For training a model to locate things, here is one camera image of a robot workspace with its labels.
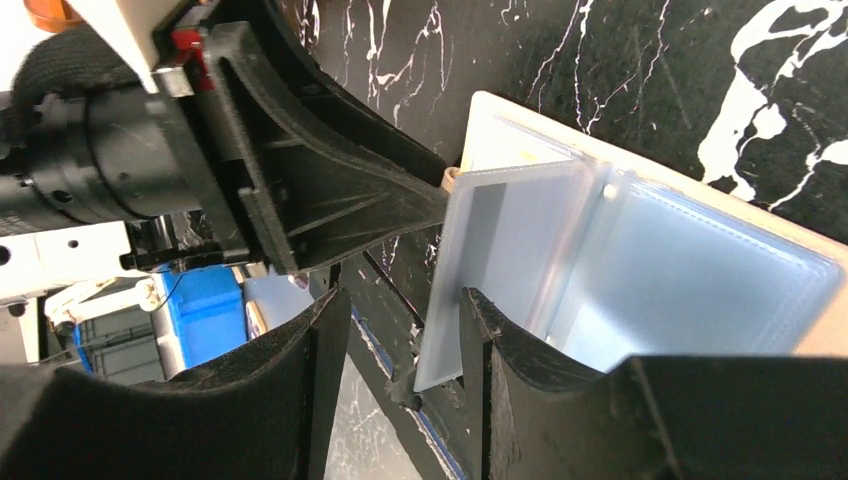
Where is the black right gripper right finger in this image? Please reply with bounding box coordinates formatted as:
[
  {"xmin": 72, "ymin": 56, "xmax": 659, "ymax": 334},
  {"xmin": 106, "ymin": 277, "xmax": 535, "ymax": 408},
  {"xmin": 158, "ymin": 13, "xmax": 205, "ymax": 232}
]
[{"xmin": 459, "ymin": 288, "xmax": 847, "ymax": 479}]

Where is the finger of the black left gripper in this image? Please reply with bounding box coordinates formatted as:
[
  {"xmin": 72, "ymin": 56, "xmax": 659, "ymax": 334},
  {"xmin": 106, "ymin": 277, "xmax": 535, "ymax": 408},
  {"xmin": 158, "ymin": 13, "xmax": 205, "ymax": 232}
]
[{"xmin": 202, "ymin": 1, "xmax": 447, "ymax": 272}]

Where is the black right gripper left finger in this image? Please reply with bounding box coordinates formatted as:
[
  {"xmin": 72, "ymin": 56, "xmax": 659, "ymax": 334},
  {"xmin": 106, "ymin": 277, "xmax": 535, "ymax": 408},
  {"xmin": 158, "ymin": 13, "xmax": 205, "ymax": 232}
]
[{"xmin": 1, "ymin": 288, "xmax": 351, "ymax": 479}]

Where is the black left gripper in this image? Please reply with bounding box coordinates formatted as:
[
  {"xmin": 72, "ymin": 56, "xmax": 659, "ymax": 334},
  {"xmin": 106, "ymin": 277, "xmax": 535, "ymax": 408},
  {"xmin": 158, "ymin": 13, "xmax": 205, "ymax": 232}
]
[{"xmin": 1, "ymin": 25, "xmax": 246, "ymax": 265}]

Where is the beige leather card holder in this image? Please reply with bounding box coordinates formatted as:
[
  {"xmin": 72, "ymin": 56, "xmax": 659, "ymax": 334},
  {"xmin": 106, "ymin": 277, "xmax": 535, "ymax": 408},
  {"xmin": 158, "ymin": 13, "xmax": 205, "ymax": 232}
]
[{"xmin": 414, "ymin": 91, "xmax": 847, "ymax": 392}]

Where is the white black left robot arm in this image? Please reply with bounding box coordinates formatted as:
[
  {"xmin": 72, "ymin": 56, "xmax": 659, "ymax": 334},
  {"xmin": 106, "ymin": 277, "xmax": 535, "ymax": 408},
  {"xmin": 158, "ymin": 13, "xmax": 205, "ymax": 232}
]
[{"xmin": 1, "ymin": 1, "xmax": 446, "ymax": 305}]

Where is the blue plastic bin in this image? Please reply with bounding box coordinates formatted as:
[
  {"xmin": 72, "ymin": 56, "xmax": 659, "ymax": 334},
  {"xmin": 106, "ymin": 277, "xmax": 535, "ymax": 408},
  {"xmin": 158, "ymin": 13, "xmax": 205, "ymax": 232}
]
[{"xmin": 161, "ymin": 266, "xmax": 248, "ymax": 368}]

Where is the orange wooden shelf rack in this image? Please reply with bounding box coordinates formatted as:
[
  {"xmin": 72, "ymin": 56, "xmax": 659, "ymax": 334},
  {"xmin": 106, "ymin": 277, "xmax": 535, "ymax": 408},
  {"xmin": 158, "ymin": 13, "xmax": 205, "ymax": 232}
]
[{"xmin": 23, "ymin": 0, "xmax": 83, "ymax": 33}]

